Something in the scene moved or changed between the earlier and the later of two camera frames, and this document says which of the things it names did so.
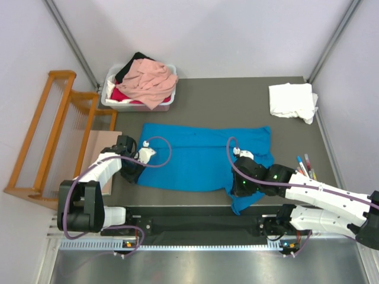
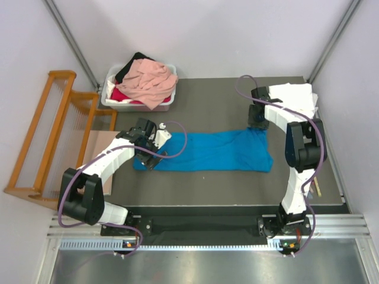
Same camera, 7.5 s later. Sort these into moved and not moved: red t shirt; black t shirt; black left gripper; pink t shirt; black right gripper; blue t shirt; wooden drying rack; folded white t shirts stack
Moved: black right gripper; blue t shirt; black left gripper
Not moved: black t shirt; pink t shirt; wooden drying rack; red t shirt; folded white t shirts stack
